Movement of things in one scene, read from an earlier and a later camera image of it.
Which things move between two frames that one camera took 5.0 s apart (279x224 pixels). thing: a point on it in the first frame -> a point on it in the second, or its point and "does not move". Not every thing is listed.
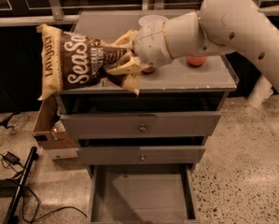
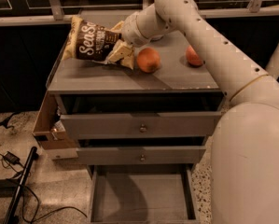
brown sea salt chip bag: [69, 60] -> [90, 41]
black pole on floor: [11, 217] does not move
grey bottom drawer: [144, 194] does not move
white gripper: [150, 44] -> [131, 32]
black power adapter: [11, 158] does not move
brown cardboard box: [48, 131] does not move
